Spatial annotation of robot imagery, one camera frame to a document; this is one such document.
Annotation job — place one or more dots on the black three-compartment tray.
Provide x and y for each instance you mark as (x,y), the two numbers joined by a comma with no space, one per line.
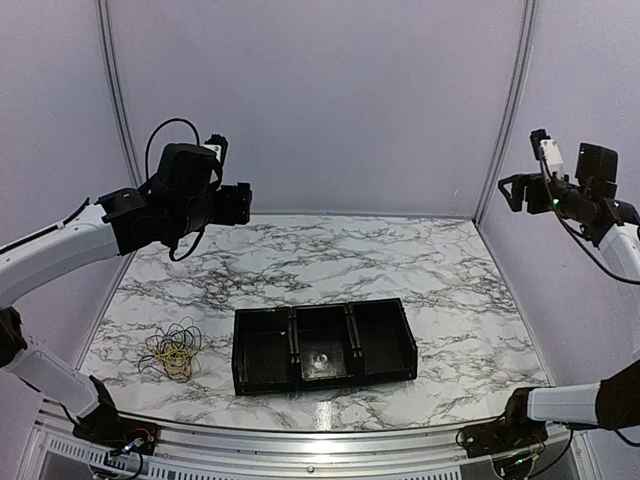
(320,347)

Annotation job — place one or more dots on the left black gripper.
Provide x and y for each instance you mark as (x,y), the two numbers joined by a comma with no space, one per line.
(236,207)

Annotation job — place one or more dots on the right aluminium corner post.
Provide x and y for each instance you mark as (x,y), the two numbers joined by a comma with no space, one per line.
(516,87)

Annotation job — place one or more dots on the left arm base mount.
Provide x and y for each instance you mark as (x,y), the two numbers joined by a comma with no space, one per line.
(117,433)

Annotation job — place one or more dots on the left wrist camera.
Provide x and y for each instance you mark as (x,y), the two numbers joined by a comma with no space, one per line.
(219,145)

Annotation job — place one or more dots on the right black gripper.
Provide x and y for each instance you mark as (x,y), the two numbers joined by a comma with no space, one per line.
(534,205)

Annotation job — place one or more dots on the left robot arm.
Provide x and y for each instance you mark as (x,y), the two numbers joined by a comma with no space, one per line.
(184,196)

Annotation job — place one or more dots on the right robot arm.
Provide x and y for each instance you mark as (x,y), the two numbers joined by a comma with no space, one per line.
(612,227)

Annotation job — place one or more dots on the left aluminium corner post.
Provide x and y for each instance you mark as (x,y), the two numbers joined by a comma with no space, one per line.
(116,95)

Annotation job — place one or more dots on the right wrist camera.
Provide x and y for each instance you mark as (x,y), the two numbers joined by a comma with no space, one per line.
(547,153)

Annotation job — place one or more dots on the aluminium corner post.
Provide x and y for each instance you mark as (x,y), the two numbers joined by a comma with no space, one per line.
(116,95)
(516,87)

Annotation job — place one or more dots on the aluminium front rail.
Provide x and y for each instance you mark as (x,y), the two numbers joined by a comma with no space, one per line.
(183,451)

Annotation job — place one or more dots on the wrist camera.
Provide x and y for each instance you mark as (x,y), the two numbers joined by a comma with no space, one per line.
(547,153)
(219,145)

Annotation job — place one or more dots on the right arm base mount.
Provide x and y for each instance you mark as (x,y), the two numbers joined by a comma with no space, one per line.
(496,437)

